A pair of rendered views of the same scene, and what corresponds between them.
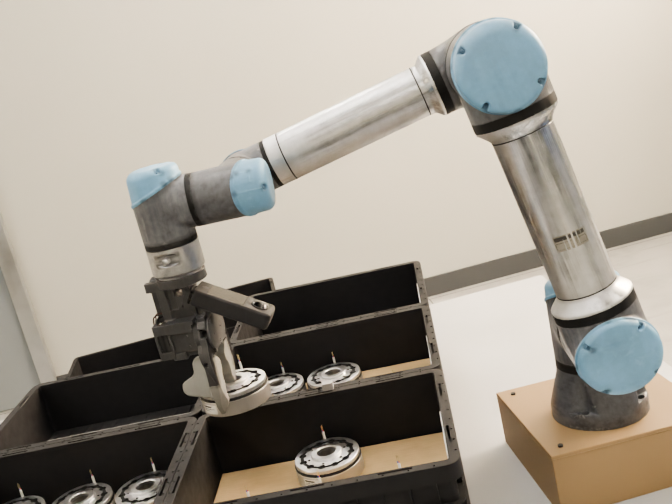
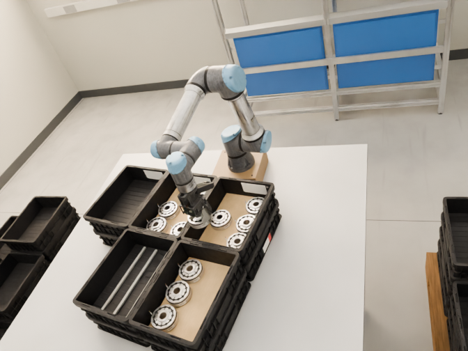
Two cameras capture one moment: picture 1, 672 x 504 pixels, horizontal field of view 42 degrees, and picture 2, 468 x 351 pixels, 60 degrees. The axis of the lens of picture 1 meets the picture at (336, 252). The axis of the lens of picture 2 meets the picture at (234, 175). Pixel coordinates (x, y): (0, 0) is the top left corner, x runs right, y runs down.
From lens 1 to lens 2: 1.40 m
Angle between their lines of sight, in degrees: 56
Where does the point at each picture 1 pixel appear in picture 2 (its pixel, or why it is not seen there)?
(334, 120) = (185, 115)
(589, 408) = (247, 163)
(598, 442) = (257, 168)
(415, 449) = (229, 200)
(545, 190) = (247, 107)
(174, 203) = (190, 163)
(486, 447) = not seen: hidden behind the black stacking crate
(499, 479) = not seen: hidden behind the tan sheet
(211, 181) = (193, 150)
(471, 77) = (236, 83)
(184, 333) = (199, 204)
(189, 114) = not seen: outside the picture
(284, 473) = (209, 233)
